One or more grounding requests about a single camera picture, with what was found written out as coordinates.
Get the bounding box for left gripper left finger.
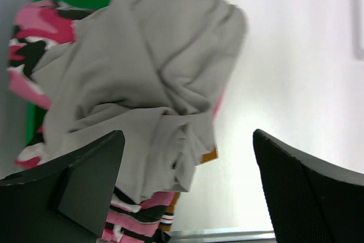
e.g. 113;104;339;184
1;131;125;242

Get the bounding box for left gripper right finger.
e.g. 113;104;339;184
253;129;363;243

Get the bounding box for brown trousers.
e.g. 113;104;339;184
159;148;218;232

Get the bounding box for grey trousers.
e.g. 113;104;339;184
32;0;247;203

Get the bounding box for pink camouflage trousers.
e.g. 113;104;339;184
8;0;225;242

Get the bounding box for white clothes rack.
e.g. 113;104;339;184
350;0;363;60

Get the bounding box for aluminium mounting rail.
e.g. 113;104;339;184
169;228;276;242

